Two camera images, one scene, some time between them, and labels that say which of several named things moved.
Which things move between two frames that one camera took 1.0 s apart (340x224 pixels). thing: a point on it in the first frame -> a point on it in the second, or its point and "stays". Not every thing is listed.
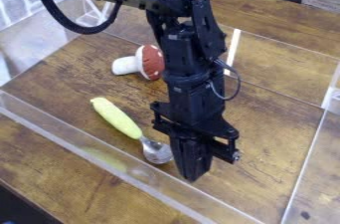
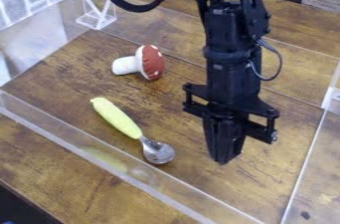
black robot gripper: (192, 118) -> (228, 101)
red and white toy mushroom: (146, 62) stays
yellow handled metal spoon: (157, 152) stays
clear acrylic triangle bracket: (93, 16) stays
